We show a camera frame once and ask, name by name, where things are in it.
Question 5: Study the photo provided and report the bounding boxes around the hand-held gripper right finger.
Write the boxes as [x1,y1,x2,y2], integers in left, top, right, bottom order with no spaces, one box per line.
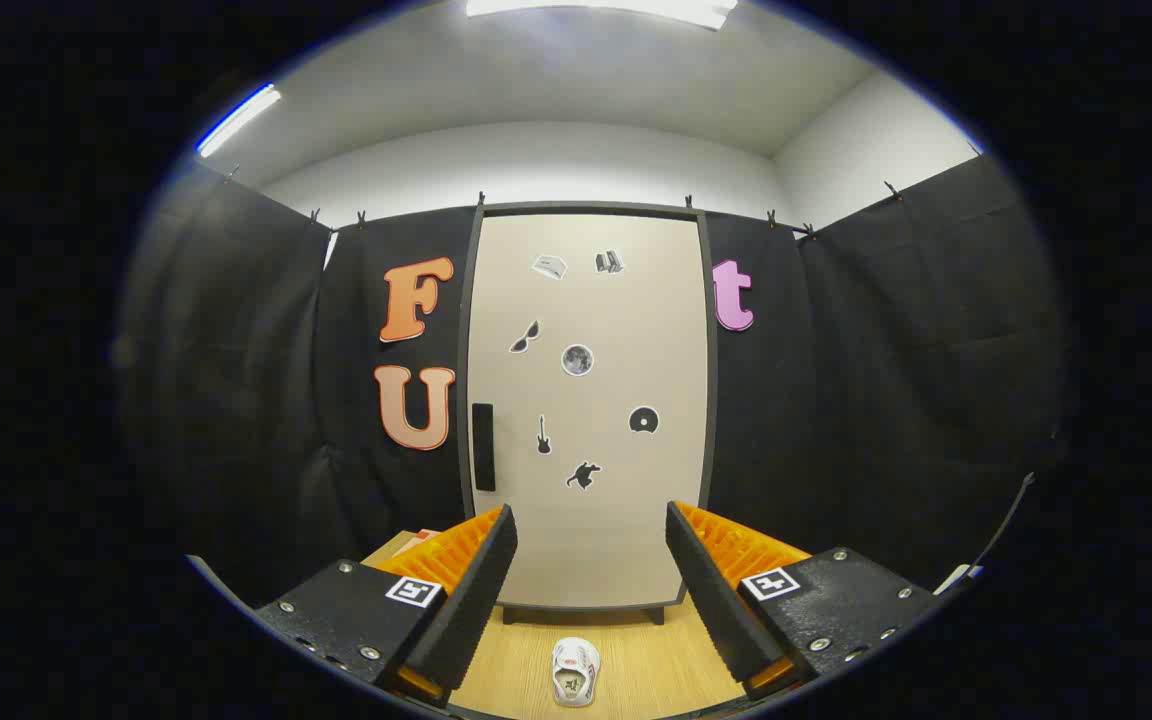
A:
[665,501,937,699]

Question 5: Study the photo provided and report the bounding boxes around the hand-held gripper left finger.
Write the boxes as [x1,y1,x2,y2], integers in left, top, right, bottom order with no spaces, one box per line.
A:
[254,504,519,709]

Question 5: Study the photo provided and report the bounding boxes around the white shoe red print insole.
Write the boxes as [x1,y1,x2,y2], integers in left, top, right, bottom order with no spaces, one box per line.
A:
[550,637,601,708]

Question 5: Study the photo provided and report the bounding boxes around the black door handle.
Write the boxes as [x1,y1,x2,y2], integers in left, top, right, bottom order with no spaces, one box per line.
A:
[472,403,496,492]

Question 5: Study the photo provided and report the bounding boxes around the grey shoe cabinet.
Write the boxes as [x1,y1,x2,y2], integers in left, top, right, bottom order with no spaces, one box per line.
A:
[456,203,719,626]

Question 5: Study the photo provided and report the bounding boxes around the tan cover book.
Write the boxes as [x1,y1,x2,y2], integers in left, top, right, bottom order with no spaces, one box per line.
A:
[391,528,447,561]

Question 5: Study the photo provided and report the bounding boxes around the black backdrop cloth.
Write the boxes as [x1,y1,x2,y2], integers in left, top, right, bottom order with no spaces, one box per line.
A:
[116,155,1072,611]

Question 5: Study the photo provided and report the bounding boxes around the black stand bar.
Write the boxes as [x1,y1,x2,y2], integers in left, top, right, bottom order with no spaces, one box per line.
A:
[976,472,1037,571]

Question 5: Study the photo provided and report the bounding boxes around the narrow ceiling light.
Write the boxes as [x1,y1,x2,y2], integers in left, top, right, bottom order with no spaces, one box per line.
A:
[196,84,282,158]

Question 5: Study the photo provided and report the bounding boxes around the wide ceiling light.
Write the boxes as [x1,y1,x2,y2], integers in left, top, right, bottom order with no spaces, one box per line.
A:
[466,0,737,31]

